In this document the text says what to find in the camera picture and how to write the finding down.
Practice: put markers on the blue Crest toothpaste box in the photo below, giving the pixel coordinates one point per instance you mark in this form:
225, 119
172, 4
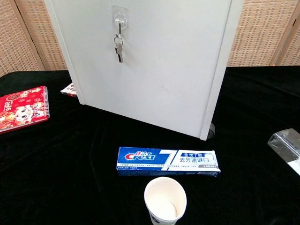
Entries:
164, 161

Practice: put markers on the clear plastic bottle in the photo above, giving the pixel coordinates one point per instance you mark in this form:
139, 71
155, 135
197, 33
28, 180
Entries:
287, 145

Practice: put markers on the red spiral desk calendar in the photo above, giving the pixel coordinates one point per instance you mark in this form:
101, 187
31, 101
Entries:
23, 110

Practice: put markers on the small patterned packet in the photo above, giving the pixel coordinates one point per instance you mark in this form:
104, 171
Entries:
69, 90

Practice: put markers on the black tablecloth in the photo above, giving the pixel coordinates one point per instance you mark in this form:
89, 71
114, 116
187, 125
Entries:
70, 175

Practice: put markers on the perforated wooden folding screen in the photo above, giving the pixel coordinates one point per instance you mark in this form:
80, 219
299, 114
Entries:
23, 35
264, 30

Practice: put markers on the clear adhesive metal hook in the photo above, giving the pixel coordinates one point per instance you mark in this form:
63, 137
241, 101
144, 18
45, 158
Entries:
120, 14

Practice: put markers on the white cabinet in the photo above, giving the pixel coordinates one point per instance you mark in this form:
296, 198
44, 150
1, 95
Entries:
164, 70

